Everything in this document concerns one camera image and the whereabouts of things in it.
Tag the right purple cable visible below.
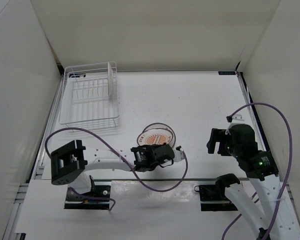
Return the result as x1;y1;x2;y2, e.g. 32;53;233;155
221;102;291;240

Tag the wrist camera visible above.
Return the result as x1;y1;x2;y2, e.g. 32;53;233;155
226;114;245;129
173;146;185;163

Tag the white plate orange sunburst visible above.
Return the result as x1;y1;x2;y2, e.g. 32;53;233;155
142;122;176;147

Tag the blue table edge label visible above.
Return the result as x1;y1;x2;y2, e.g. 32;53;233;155
218;71;236;76

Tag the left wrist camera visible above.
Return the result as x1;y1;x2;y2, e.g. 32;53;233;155
173;146;185;163

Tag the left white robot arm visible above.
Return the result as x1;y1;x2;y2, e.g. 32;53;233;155
50;140;184;186

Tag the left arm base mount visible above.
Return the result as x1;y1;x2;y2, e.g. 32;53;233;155
64;174;116;211

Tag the white wire dish rack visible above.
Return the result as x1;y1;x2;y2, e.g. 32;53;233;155
59;61;120;130

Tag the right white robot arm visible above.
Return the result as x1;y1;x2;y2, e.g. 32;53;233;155
207;123;300;240

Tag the white plate green rim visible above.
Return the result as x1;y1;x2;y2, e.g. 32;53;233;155
107;62;114;99

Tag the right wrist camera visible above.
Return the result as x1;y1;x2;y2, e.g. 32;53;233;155
226;114;245;129

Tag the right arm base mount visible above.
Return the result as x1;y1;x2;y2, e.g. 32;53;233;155
193;173;241;212

